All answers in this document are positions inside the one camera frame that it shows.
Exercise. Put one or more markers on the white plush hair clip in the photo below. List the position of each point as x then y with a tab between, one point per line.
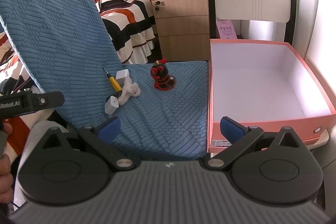
129	89

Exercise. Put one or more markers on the blue textured chair cover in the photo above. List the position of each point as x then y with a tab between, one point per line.
64	45

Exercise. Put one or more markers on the wooden drawer cabinet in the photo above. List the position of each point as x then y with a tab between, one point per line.
183	28

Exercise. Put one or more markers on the person's left hand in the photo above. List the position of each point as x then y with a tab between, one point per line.
6	180

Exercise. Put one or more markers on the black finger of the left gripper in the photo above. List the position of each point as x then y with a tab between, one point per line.
27	102

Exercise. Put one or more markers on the black red devil figurine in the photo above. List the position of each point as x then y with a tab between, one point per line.
162	79

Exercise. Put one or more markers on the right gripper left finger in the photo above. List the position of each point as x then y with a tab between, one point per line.
67	168

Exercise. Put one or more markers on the white charger with prongs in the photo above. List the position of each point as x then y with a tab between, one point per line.
121	75

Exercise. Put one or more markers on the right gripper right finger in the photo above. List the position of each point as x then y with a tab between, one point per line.
273	168

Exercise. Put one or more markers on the striped bed blanket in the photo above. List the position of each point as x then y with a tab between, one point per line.
131	27

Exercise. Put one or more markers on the pink paper tag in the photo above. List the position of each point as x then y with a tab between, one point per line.
226	29

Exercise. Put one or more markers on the yellow handled screwdriver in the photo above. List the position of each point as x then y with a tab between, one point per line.
112	81

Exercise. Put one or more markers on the pink cardboard box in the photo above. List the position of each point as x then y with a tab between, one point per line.
266	84

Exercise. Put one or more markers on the small white charger block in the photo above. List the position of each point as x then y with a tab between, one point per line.
111	105

